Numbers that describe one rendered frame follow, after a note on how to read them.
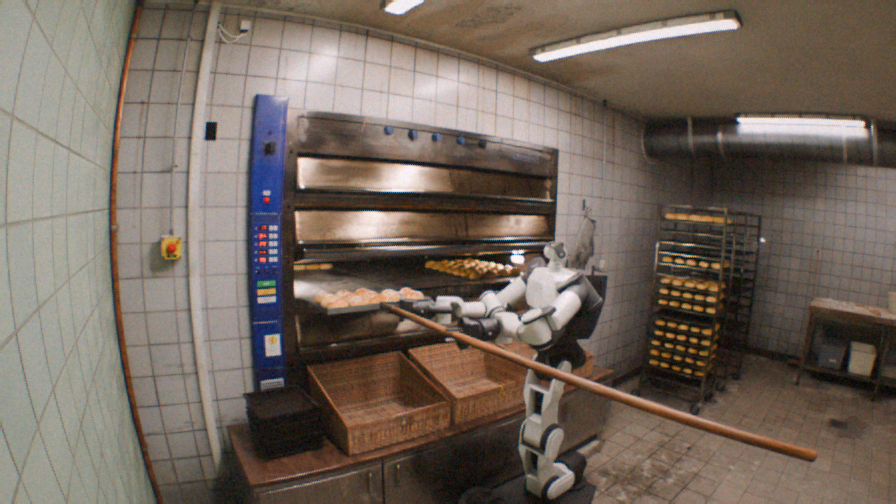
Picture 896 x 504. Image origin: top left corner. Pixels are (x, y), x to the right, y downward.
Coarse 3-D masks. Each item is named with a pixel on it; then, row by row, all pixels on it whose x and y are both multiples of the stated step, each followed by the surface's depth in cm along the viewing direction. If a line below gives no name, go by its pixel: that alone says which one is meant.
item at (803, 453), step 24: (408, 312) 185; (456, 336) 158; (528, 360) 133; (576, 384) 117; (600, 384) 113; (648, 408) 99; (672, 408) 95; (720, 432) 82; (744, 432) 78; (792, 456) 67; (816, 456) 62
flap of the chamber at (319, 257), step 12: (348, 252) 204; (360, 252) 208; (372, 252) 212; (384, 252) 216; (396, 252) 220; (408, 252) 224; (420, 252) 228; (432, 252) 233; (444, 252) 237; (456, 252) 242; (468, 252) 247; (480, 252) 255; (492, 252) 266; (504, 252) 278; (516, 252) 291
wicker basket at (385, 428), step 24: (360, 360) 226; (384, 360) 234; (408, 360) 233; (312, 384) 204; (336, 384) 215; (384, 384) 231; (408, 384) 234; (432, 384) 216; (336, 408) 182; (360, 408) 220; (384, 408) 224; (408, 408) 225; (432, 408) 199; (336, 432) 184; (360, 432) 177; (384, 432) 184; (408, 432) 192; (432, 432) 201
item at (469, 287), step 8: (504, 280) 292; (512, 280) 293; (416, 288) 253; (424, 288) 254; (432, 288) 255; (440, 288) 257; (448, 288) 260; (456, 288) 264; (464, 288) 267; (472, 288) 271; (480, 288) 275; (488, 288) 279; (496, 288) 284; (296, 304) 205; (304, 304) 208
